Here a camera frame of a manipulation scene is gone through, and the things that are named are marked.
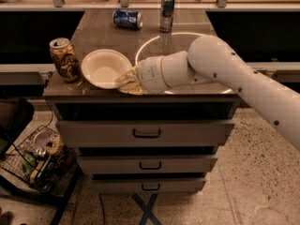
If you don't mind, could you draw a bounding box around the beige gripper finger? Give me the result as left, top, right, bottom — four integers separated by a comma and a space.
118, 83, 146, 95
115, 66, 139, 87

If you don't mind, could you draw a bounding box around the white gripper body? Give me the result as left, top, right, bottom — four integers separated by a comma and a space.
138, 56, 169, 94

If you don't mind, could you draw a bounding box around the white paper bowl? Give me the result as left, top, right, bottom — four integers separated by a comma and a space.
82, 49, 132, 89

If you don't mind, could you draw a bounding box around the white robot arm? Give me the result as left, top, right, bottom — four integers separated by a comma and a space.
116, 36, 300, 149

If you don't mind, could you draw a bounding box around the blue crushed soda can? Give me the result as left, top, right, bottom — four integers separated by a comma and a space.
112, 9, 143, 29

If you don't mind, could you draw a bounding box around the orange patterned soda can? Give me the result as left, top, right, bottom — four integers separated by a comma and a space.
50, 37, 82, 83

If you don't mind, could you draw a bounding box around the tall silver blue can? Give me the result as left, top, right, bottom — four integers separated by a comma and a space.
160, 0, 175, 32

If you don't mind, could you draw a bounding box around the grey drawer cabinet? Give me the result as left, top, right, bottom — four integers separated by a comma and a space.
44, 8, 239, 180

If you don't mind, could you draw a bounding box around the top grey drawer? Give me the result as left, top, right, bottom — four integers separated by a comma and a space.
56, 120, 234, 147

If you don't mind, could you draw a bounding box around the grey drawer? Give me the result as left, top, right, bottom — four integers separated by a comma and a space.
91, 178, 206, 193
56, 120, 234, 147
78, 155, 218, 174

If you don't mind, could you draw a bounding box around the middle grey drawer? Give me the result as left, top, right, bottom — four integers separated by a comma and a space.
78, 155, 218, 174

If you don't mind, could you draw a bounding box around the bottom grey drawer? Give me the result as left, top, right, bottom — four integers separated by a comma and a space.
91, 178, 206, 193

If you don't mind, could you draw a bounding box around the black wire basket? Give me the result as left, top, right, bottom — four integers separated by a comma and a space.
1, 126, 77, 193

